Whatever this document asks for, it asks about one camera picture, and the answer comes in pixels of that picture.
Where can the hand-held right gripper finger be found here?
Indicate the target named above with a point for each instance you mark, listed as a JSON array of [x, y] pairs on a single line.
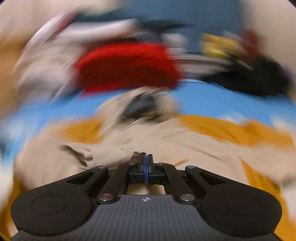
[[144, 169], [148, 170]]

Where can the beige and mustard garment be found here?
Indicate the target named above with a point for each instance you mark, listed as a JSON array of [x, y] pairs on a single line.
[[138, 143]]

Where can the pile of whitish clothes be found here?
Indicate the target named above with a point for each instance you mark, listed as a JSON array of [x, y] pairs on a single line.
[[48, 62]]

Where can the dark grey object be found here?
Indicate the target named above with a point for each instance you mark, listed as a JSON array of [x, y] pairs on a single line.
[[138, 105]]

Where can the blue cloud printed bed sheet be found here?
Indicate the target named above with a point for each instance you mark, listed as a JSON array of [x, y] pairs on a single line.
[[208, 102]]

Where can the red cloth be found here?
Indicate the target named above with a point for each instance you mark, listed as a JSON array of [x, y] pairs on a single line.
[[124, 67]]

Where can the black cloth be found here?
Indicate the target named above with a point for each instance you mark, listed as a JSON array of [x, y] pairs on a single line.
[[252, 78]]

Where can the yellow crumpled item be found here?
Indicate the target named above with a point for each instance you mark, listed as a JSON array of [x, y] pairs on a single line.
[[217, 46]]

